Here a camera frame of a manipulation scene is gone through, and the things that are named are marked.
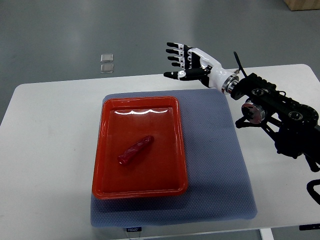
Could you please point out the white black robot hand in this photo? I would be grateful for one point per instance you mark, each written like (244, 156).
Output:
(198, 65)

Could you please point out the red pepper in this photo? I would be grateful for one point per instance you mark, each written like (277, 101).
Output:
(133, 150)

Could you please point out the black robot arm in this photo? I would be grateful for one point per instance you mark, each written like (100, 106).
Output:
(291, 125)

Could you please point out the red plastic tray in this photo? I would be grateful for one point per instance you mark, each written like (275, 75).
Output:
(160, 169)

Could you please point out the upper metal floor plate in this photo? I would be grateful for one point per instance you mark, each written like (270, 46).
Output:
(106, 57)

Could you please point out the cardboard box corner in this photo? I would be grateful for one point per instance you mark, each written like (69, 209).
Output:
(303, 5)

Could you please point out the grey blue mat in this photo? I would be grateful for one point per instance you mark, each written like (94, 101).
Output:
(219, 186)

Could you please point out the white table leg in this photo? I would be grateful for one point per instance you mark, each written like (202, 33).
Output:
(266, 234)

